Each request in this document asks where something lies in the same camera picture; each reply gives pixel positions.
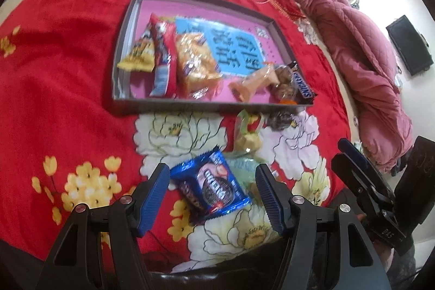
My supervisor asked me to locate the peach cream snack packet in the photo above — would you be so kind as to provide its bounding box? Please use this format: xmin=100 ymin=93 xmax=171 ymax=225
xmin=228 ymin=64 xmax=274 ymax=104

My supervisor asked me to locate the clear green-edged snack packet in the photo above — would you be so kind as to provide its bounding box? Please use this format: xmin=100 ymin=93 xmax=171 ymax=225
xmin=234 ymin=109 xmax=266 ymax=155

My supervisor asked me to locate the person's right forearm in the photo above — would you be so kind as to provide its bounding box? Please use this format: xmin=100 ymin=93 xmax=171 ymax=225
xmin=377 ymin=239 xmax=424 ymax=290

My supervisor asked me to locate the yellow snack packet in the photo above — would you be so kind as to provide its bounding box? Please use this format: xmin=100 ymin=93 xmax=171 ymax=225
xmin=117 ymin=23 xmax=157 ymax=73

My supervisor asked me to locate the blue cookie packet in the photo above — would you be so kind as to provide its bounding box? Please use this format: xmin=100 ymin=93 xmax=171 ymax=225
xmin=170 ymin=146 xmax=251 ymax=222

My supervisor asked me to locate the dark brown chocolate bar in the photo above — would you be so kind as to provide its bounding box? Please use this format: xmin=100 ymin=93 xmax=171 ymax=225
xmin=287 ymin=62 xmax=317 ymax=104

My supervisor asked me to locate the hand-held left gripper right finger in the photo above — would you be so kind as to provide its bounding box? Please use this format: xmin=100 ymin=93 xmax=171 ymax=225
xmin=255 ymin=164 xmax=391 ymax=290

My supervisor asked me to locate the pink quilted blanket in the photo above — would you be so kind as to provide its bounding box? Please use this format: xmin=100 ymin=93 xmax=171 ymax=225
xmin=279 ymin=0 xmax=413 ymax=171

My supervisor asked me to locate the red floral cloth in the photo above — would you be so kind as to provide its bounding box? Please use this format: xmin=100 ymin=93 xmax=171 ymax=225
xmin=0 ymin=0 xmax=354 ymax=273

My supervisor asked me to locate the dark snack packet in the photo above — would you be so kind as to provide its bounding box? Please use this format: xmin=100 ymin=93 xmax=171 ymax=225
xmin=263 ymin=107 xmax=303 ymax=132

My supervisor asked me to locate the orange clear chips packet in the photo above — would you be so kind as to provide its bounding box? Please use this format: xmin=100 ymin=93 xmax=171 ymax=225
xmin=175 ymin=32 xmax=225 ymax=99

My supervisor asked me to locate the black wall television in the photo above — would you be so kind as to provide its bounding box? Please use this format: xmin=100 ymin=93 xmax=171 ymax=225
xmin=386 ymin=15 xmax=435 ymax=76

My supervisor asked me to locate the red snack packet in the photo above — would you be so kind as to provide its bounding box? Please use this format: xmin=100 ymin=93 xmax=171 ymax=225
xmin=150 ymin=13 xmax=179 ymax=98

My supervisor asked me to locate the clear packet of brown biscuits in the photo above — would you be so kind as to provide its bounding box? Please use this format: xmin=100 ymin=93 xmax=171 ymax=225
xmin=265 ymin=62 xmax=300 ymax=105

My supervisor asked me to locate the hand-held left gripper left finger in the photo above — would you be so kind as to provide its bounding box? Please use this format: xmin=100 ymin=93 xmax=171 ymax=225
xmin=36 ymin=163 xmax=170 ymax=290

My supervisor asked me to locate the grey box with pink print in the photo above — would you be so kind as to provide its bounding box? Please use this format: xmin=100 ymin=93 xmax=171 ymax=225
xmin=111 ymin=0 xmax=315 ymax=116

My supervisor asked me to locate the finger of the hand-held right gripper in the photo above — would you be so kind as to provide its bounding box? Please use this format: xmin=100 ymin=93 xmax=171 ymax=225
xmin=331 ymin=154 xmax=384 ymax=219
xmin=338 ymin=138 xmax=396 ymax=205

